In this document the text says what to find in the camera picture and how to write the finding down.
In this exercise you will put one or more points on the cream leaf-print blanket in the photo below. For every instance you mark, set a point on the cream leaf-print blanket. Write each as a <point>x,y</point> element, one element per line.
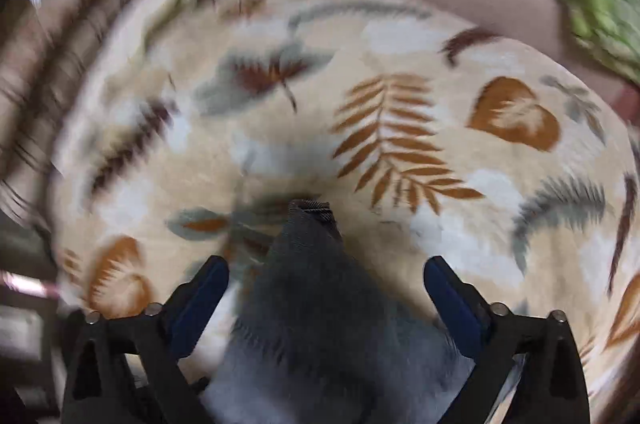
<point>400,129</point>

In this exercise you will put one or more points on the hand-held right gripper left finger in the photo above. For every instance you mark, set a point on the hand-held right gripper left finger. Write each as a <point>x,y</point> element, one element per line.
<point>197,306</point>

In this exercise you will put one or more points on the blue denim pants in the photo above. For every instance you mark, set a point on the blue denim pants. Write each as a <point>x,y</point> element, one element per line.
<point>325,329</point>

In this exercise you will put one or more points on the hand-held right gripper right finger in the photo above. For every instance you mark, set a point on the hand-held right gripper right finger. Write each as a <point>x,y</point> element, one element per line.
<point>455,309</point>

